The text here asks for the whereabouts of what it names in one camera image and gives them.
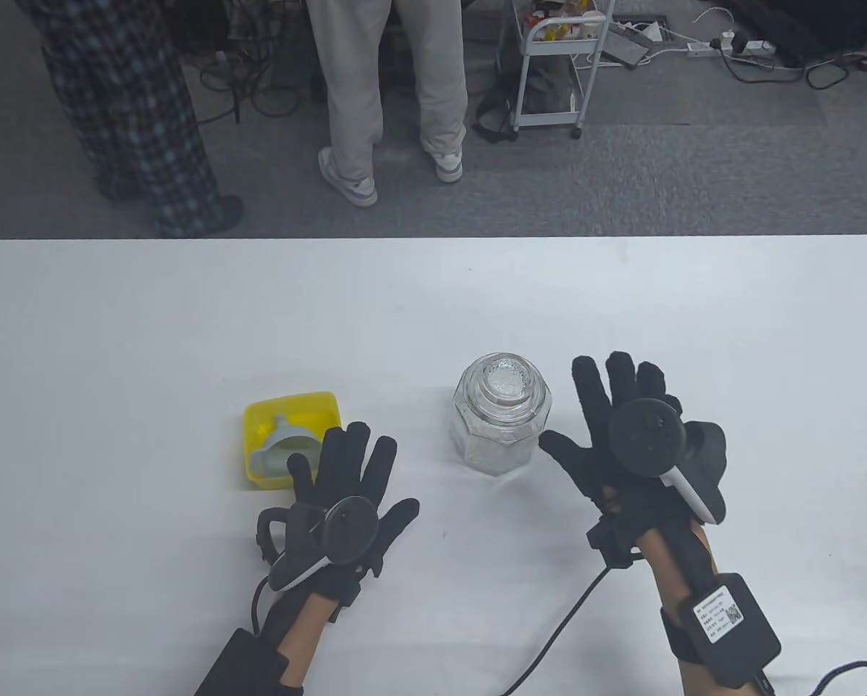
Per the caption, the white power strip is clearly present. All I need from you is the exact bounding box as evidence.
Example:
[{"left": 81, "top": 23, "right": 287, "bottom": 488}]
[{"left": 686, "top": 40, "right": 777, "bottom": 59}]

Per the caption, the white sneaker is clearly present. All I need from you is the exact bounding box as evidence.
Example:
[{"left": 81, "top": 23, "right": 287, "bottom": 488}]
[
  {"left": 420, "top": 133, "right": 467, "bottom": 184},
  {"left": 318, "top": 147, "right": 378, "bottom": 209}
]

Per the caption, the white wheeled cart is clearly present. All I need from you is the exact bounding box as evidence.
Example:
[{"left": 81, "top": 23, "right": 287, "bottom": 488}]
[{"left": 502, "top": 0, "right": 615, "bottom": 140}]

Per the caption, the black braided cable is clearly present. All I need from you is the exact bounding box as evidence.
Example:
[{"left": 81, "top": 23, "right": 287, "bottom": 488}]
[{"left": 810, "top": 661, "right": 867, "bottom": 696}]

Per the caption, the black bag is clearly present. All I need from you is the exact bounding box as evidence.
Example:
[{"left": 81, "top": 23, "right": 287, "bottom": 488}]
[{"left": 473, "top": 54, "right": 579, "bottom": 144}]

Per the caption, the person's right forearm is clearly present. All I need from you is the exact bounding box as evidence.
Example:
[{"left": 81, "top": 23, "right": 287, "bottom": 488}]
[{"left": 636, "top": 522, "right": 768, "bottom": 696}]

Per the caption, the clear glass jar lid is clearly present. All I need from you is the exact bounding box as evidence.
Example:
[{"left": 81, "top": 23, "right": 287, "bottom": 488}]
[{"left": 475, "top": 353, "right": 543, "bottom": 418}]

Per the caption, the plain black forearm box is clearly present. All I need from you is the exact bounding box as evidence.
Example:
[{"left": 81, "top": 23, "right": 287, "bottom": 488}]
[{"left": 194, "top": 629, "right": 289, "bottom": 696}]

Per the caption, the black and white controller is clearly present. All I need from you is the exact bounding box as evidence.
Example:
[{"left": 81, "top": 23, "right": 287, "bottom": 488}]
[
  {"left": 610, "top": 399, "right": 728, "bottom": 524},
  {"left": 257, "top": 495, "right": 380, "bottom": 592}
]

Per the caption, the yellow plastic container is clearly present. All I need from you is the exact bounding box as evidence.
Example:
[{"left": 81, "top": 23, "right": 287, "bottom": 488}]
[{"left": 243, "top": 391, "right": 342, "bottom": 492}]

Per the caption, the black looped floor cable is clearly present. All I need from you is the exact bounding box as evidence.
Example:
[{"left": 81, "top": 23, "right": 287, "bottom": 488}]
[{"left": 716, "top": 47, "right": 851, "bottom": 91}]

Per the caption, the person's left forearm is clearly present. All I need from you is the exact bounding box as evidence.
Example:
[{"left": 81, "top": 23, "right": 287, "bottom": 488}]
[{"left": 263, "top": 591, "right": 336, "bottom": 696}]

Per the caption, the thin black glove cable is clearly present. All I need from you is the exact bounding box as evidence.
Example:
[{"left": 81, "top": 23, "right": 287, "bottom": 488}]
[{"left": 249, "top": 576, "right": 275, "bottom": 639}]

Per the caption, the black box with white label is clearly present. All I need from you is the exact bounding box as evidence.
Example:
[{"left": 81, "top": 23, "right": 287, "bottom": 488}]
[{"left": 662, "top": 573, "right": 782, "bottom": 688}]

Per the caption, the tangle of black floor cables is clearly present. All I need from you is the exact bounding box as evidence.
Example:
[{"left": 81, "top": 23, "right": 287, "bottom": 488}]
[{"left": 183, "top": 0, "right": 318, "bottom": 125}]

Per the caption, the person's right hand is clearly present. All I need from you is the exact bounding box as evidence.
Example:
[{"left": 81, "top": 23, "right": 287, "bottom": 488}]
[{"left": 540, "top": 352, "right": 728, "bottom": 559}]

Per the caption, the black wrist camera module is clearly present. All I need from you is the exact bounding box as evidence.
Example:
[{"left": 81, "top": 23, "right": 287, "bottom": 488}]
[
  {"left": 587, "top": 518, "right": 644, "bottom": 568},
  {"left": 328, "top": 580, "right": 362, "bottom": 624}
]

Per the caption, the person's left hand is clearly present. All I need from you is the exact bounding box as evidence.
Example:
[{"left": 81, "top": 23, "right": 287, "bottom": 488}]
[{"left": 278, "top": 423, "right": 420, "bottom": 617}]

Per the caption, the clear glass jar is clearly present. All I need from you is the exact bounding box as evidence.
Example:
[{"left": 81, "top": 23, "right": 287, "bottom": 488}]
[{"left": 452, "top": 353, "right": 552, "bottom": 476}]

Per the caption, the black fabric bundle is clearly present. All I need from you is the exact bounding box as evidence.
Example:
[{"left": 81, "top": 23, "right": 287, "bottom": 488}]
[{"left": 723, "top": 0, "right": 867, "bottom": 67}]

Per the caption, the smooth black cable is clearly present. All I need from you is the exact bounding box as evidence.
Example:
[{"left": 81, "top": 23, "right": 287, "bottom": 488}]
[{"left": 502, "top": 565, "right": 612, "bottom": 696}]

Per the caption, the pale blue funnel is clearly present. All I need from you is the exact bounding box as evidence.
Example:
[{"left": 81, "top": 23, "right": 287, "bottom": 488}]
[{"left": 250, "top": 415, "right": 323, "bottom": 483}]

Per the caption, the pile of colourful packets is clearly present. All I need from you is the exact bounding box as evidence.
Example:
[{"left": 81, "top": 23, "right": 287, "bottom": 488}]
[{"left": 524, "top": 0, "right": 605, "bottom": 41}]

